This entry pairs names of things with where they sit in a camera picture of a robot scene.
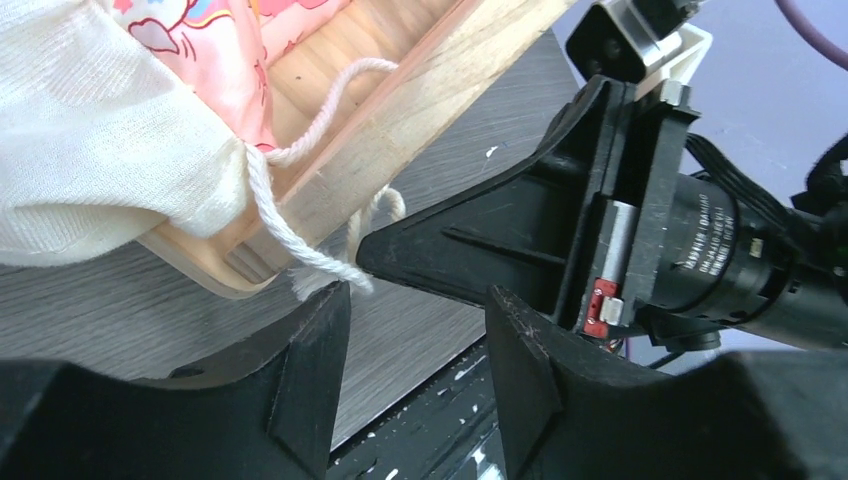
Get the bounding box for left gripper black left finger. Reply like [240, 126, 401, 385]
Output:
[1, 283, 351, 479]

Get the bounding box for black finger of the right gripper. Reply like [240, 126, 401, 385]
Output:
[356, 76, 636, 332]

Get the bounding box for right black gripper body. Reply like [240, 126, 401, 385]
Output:
[582, 80, 698, 340]

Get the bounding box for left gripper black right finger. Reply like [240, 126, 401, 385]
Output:
[485, 287, 847, 479]

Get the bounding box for wooden slatted pet bed frame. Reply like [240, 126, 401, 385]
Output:
[135, 0, 581, 301]

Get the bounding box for pink printed cushion with ties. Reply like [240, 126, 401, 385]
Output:
[1, 1, 395, 300]

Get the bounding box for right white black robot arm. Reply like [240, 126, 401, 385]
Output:
[356, 76, 847, 352]

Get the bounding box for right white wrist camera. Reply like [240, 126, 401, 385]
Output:
[565, 0, 713, 100]

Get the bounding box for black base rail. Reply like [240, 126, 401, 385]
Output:
[326, 339, 506, 480]

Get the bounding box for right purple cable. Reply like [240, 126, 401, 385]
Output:
[773, 0, 848, 73]

